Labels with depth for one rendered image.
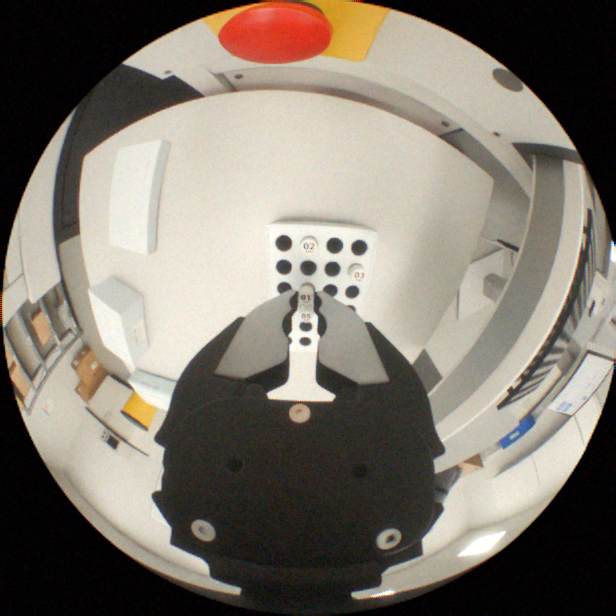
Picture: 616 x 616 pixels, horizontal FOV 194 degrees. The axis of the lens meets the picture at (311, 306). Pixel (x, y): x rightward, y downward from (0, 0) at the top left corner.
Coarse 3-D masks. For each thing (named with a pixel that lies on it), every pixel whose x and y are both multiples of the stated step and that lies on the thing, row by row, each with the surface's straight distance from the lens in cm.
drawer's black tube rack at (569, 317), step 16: (592, 224) 26; (592, 240) 26; (592, 256) 29; (576, 272) 34; (592, 272) 33; (576, 288) 22; (576, 304) 24; (560, 320) 23; (576, 320) 32; (560, 336) 23; (544, 352) 22; (560, 352) 35; (528, 368) 35; (544, 368) 28; (528, 384) 25
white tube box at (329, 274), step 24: (288, 240) 17; (336, 240) 17; (360, 240) 16; (288, 264) 17; (312, 264) 17; (336, 264) 16; (360, 264) 14; (288, 288) 16; (336, 288) 16; (360, 288) 15; (360, 312) 16; (288, 336) 20; (312, 336) 18
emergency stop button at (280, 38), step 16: (240, 16) 9; (256, 16) 8; (272, 16) 8; (288, 16) 8; (304, 16) 8; (320, 16) 9; (224, 32) 9; (240, 32) 9; (256, 32) 8; (272, 32) 8; (288, 32) 8; (304, 32) 8; (320, 32) 8; (224, 48) 10; (240, 48) 9; (256, 48) 9; (272, 48) 9; (288, 48) 9; (304, 48) 9; (320, 48) 9
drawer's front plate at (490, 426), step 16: (496, 400) 45; (480, 416) 37; (496, 416) 41; (512, 416) 47; (464, 432) 31; (480, 432) 35; (496, 432) 38; (448, 448) 28; (464, 448) 30; (480, 448) 33; (448, 464) 27
